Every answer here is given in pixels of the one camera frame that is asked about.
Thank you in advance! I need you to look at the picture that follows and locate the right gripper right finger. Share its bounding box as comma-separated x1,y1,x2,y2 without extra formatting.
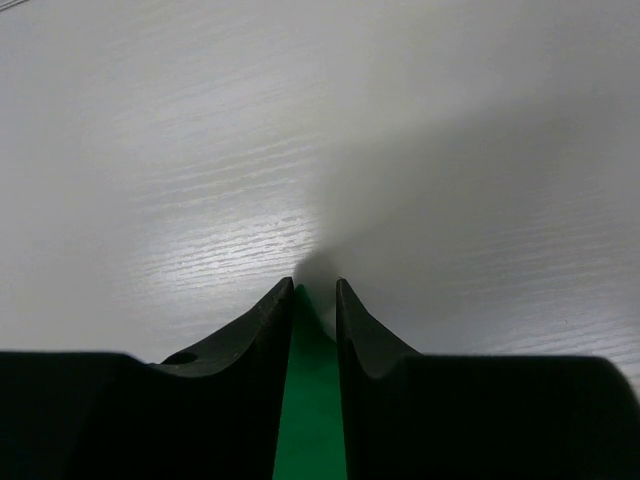
336,280,639,479

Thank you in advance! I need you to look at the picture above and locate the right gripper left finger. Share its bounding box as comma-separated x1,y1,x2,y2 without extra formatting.
1,278,294,479

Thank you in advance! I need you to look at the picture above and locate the green t shirt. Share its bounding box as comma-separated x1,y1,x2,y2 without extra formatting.
273,285,347,480

